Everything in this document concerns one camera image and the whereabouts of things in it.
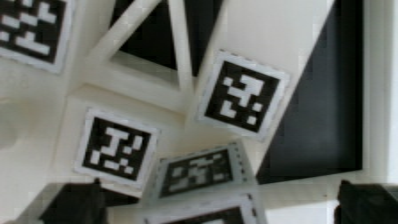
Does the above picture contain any white tagged cube nut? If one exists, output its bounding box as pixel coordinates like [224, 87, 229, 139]
[142, 140, 268, 224]

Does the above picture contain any white chair seat part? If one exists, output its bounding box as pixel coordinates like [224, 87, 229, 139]
[0, 85, 183, 224]

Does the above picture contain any white chair back part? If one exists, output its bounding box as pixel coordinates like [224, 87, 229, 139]
[0, 0, 339, 181]

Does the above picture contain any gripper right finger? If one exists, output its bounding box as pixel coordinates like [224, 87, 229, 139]
[334, 180, 398, 224]

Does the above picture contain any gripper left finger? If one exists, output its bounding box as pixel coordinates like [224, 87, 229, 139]
[16, 178, 140, 224]

